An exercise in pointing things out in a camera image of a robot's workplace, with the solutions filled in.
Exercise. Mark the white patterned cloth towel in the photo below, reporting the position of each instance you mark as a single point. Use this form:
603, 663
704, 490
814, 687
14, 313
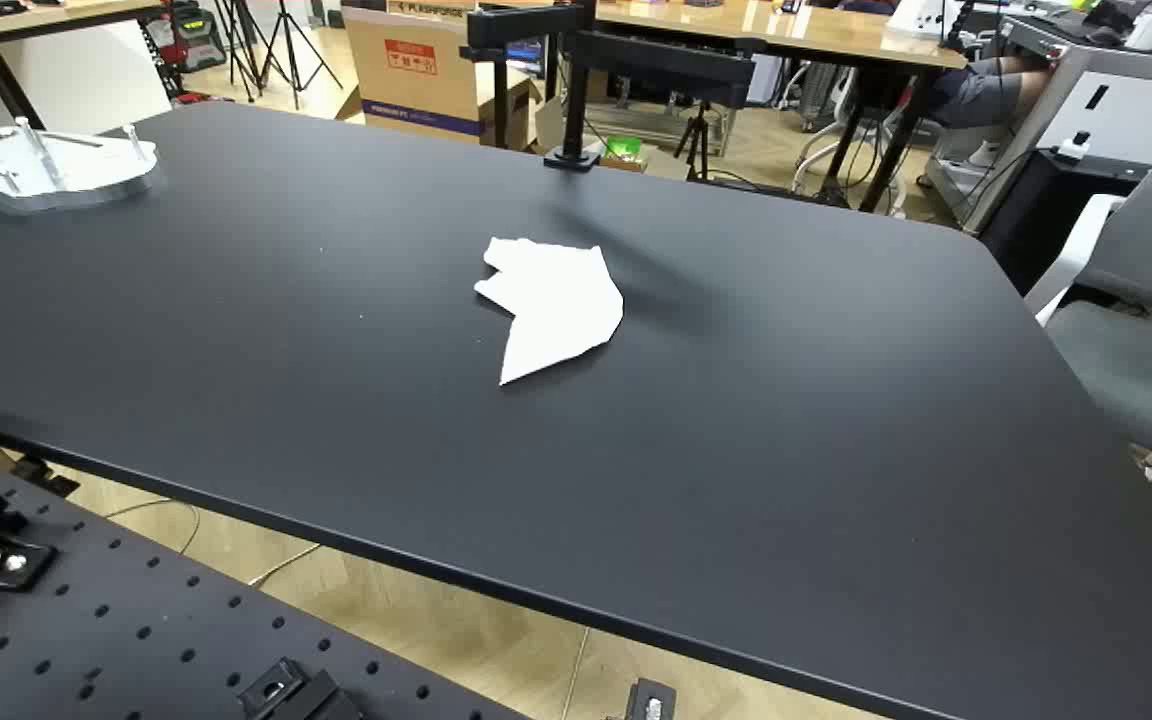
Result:
556, 313

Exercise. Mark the tall black tripod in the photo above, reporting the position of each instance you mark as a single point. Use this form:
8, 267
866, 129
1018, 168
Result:
286, 40

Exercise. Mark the small green object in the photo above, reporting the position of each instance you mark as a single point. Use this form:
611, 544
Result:
627, 144

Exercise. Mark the cardboard box with red label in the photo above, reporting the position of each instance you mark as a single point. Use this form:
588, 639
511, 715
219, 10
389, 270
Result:
408, 65

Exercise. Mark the long wooden table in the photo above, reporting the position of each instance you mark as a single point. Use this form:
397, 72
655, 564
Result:
790, 35

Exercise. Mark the black perforated mounting board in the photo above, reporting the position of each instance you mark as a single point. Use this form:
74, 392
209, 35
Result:
96, 614

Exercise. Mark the white board panel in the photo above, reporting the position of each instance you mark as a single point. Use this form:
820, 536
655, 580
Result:
80, 81

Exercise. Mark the grey office chair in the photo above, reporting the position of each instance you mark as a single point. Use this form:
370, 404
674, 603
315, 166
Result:
1151, 307

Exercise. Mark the grey metal cabinet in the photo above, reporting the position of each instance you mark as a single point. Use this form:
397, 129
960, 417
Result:
1111, 113

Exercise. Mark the wooden desk with black legs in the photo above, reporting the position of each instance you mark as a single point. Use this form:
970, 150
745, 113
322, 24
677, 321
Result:
16, 20

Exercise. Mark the black clamp-mounted camera stand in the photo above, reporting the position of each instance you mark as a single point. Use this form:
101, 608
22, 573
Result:
579, 81

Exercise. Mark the small black metal bracket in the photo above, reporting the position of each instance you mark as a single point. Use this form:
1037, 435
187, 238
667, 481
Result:
651, 703

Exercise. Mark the black mounting bracket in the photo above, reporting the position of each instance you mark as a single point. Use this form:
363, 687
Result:
288, 692

